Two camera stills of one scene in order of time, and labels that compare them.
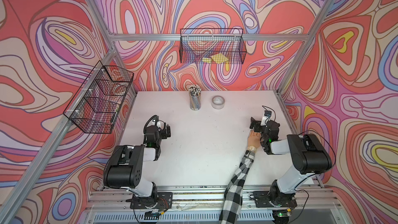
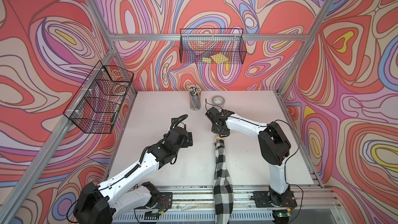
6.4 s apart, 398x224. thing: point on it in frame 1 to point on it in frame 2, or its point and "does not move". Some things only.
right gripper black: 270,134 to 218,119
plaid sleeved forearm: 232,197 to 223,193
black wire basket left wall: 100,98 does not move
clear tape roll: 217,102 does not move
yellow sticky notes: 217,58 does not move
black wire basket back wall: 212,45 does not move
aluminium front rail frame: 205,205 does not move
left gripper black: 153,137 to 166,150
